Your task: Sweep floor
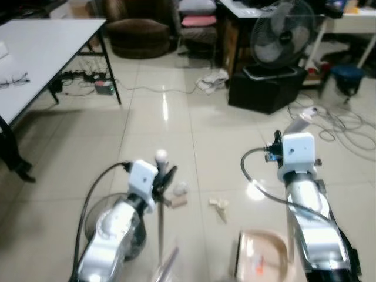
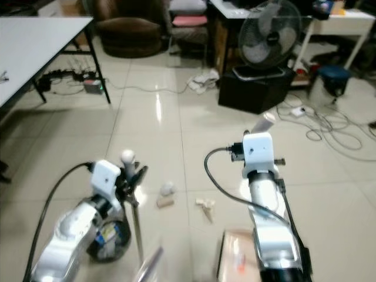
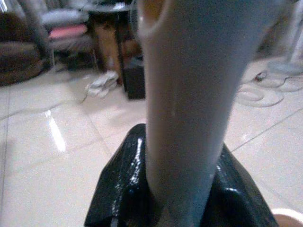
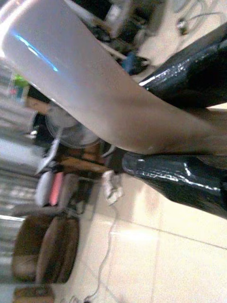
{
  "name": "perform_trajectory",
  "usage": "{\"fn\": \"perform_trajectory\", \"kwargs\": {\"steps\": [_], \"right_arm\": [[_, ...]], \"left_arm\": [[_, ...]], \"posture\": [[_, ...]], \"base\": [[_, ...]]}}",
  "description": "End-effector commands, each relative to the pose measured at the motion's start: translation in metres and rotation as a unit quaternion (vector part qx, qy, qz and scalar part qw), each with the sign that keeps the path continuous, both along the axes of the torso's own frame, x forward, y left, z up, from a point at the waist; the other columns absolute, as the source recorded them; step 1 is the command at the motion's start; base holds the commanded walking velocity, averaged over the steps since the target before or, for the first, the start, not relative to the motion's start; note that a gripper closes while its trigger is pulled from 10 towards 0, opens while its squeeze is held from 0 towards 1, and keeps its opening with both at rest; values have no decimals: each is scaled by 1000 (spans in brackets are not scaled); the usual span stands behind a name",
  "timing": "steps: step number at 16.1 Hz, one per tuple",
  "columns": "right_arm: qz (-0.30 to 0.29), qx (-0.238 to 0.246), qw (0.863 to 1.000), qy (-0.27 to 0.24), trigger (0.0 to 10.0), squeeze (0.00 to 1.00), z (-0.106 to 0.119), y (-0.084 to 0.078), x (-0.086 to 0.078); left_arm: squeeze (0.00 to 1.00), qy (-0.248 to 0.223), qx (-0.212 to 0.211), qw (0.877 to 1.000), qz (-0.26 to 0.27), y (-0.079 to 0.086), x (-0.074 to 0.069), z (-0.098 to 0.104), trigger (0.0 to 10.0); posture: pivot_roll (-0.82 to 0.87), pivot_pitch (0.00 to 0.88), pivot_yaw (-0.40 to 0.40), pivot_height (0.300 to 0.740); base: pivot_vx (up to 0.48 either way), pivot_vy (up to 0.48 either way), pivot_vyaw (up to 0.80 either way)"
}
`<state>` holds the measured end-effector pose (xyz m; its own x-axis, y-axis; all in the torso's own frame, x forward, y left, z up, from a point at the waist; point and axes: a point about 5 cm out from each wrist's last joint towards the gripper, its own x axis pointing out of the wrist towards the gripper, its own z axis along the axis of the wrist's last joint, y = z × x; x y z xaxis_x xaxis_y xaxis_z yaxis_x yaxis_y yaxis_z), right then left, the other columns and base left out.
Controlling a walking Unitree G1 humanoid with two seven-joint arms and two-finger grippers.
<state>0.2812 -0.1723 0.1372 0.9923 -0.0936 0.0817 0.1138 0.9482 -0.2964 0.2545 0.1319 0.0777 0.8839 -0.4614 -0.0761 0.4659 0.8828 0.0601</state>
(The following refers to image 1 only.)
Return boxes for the broom with white ball end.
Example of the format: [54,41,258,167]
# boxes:
[153,150,180,282]

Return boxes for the black floor fan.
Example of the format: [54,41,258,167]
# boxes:
[243,0,318,80]

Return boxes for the white crumpled paper ball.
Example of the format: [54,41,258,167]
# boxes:
[173,182,189,197]

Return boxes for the small wooden block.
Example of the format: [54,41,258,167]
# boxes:
[170,195,189,209]

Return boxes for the pale forked wooden scrap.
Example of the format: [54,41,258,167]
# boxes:
[208,198,230,224]

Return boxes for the black round trash bin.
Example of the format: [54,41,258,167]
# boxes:
[84,193,149,263]

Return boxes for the white crumpled cloth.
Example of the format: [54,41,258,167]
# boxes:
[196,69,230,95]

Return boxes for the small grey box device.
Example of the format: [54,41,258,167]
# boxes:
[94,80,116,96]

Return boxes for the black box stand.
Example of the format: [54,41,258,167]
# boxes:
[227,66,308,115]

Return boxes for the black power strip with plugs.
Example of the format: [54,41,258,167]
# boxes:
[60,70,102,84]

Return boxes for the white power adapter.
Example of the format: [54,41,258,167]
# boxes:
[299,106,321,122]

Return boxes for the brown armchair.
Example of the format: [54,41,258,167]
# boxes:
[103,0,178,60]

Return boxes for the chair with pink cushion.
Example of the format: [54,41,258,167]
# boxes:
[175,0,219,58]

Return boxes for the white table with black legs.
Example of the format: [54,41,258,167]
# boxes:
[0,18,123,184]

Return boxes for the blue round bin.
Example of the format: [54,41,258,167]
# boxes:
[328,63,366,98]

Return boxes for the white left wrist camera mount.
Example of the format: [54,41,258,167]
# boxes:
[127,159,159,204]

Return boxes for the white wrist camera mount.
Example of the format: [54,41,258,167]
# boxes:
[127,159,159,204]
[277,133,319,181]

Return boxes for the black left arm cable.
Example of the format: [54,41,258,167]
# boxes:
[72,161,132,282]

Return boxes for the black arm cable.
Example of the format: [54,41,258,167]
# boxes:
[240,132,333,227]
[72,161,132,282]

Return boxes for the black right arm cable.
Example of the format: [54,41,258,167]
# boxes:
[240,132,333,227]

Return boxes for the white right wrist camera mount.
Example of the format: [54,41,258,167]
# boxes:
[277,133,319,181]

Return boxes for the tangled grey floor cables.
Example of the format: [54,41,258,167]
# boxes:
[281,88,376,155]

